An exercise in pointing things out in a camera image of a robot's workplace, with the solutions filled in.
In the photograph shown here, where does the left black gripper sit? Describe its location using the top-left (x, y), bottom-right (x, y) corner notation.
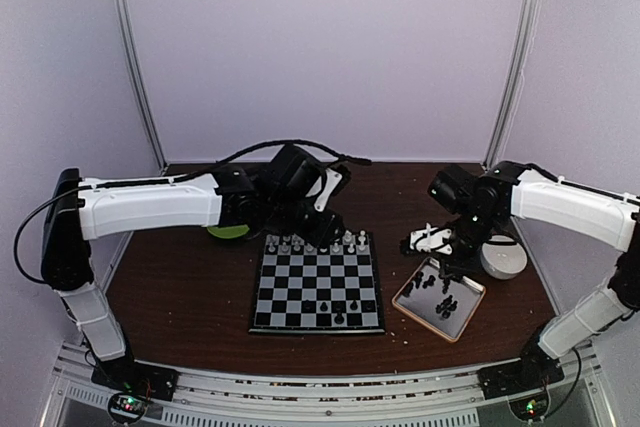
top-left (265, 194), bottom-right (345, 248)

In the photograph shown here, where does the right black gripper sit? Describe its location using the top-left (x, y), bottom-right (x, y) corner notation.
top-left (439, 208), bottom-right (500, 277)

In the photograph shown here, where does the black white chess board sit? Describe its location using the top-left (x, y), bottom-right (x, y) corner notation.
top-left (249, 230), bottom-right (385, 335)

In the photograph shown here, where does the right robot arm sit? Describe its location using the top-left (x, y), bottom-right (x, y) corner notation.
top-left (428, 161), bottom-right (639, 389)

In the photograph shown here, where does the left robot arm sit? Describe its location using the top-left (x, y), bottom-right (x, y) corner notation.
top-left (41, 141), bottom-right (350, 391)

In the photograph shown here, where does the white bowl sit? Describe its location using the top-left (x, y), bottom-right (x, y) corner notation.
top-left (480, 235), bottom-right (528, 280)

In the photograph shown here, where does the wooden metal tray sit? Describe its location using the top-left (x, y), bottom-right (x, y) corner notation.
top-left (392, 257), bottom-right (486, 343)

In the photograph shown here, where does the white rook piece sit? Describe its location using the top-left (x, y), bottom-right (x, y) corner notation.
top-left (266, 234), bottom-right (277, 253)

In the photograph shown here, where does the green plate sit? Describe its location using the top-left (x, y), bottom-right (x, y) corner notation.
top-left (206, 224), bottom-right (250, 240)

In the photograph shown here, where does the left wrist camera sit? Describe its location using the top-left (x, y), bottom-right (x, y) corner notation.
top-left (306, 165), bottom-right (351, 212)

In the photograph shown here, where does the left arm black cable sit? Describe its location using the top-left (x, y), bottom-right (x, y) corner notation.
top-left (13, 139), bottom-right (372, 286)

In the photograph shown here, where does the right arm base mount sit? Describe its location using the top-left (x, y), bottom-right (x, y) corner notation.
top-left (477, 361), bottom-right (565, 400)

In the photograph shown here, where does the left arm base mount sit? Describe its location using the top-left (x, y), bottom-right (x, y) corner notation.
top-left (91, 362), bottom-right (179, 401)

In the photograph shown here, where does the right aluminium frame post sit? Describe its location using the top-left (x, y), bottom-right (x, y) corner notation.
top-left (483, 0), bottom-right (539, 168)

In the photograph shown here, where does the aluminium frame post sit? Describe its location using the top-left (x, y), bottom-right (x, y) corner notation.
top-left (114, 0), bottom-right (167, 171)
top-left (483, 0), bottom-right (539, 168)

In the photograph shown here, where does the front aluminium rail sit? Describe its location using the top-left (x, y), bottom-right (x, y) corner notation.
top-left (39, 339), bottom-right (616, 427)

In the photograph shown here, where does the left aluminium frame post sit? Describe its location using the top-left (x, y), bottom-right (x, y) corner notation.
top-left (114, 0), bottom-right (167, 171)

